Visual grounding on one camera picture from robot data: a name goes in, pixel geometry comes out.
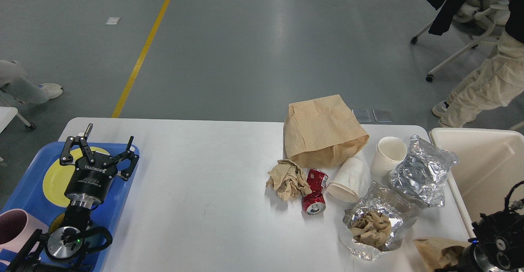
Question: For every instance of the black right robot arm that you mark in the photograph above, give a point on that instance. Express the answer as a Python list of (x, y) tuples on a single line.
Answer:
[(498, 245)]

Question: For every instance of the white cart leg with caster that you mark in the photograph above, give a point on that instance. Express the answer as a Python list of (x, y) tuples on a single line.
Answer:
[(28, 125)]

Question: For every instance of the crushed red soda can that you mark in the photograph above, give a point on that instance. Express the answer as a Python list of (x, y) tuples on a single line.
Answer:
[(314, 203)]

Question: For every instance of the white wheeled chair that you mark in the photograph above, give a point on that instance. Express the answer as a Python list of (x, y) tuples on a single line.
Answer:
[(482, 20)]

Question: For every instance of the passer-by white shoe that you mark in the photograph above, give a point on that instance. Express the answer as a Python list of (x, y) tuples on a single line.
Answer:
[(14, 82)]

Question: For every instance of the brown paper bag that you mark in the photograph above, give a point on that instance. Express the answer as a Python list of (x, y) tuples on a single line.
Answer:
[(322, 133), (439, 252)]

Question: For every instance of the dark green mug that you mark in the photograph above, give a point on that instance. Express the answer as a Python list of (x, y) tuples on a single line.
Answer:
[(62, 251)]

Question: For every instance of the crushed clear plastic bottle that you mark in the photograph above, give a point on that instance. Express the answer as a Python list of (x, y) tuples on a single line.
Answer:
[(423, 173)]

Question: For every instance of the yellow plastic plate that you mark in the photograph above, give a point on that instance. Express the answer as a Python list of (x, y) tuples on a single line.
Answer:
[(55, 182)]

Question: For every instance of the white paper cup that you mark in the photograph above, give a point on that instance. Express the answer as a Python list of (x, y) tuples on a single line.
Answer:
[(390, 152), (346, 184)]

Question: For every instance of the clear floor plate left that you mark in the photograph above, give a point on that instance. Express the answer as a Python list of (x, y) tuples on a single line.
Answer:
[(363, 115)]

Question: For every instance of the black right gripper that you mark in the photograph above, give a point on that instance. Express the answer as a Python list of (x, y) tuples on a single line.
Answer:
[(472, 259)]

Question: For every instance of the brown paper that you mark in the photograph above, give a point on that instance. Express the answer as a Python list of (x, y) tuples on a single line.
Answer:
[(372, 228)]

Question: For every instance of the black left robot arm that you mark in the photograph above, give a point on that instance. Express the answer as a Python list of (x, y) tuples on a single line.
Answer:
[(33, 257)]

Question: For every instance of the aluminium foil sheet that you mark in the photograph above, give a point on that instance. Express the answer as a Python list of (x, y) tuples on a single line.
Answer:
[(401, 213)]

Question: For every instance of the pink ribbed mug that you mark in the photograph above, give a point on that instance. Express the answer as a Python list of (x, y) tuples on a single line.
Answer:
[(16, 227)]

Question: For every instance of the white paper cup upright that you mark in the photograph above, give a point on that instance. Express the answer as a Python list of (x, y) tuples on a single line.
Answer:
[(390, 152)]

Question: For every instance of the person in beige trousers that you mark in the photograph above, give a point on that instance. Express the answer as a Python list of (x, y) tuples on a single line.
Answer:
[(498, 81)]

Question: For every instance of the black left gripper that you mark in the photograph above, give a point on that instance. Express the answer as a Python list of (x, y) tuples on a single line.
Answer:
[(89, 182)]

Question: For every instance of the small white side table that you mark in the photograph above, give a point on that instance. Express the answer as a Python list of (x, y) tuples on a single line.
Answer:
[(6, 116)]

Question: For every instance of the clear floor plate right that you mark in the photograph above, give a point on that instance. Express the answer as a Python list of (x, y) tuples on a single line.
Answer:
[(383, 115)]

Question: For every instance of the crumpled brown paper ball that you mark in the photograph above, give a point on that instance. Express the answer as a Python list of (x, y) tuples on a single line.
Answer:
[(288, 180)]

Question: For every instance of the beige plastic bin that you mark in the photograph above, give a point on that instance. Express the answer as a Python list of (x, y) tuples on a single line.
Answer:
[(490, 163)]

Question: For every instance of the clear floor plate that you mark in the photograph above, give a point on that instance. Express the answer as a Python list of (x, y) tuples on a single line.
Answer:
[(363, 115), (383, 115)]

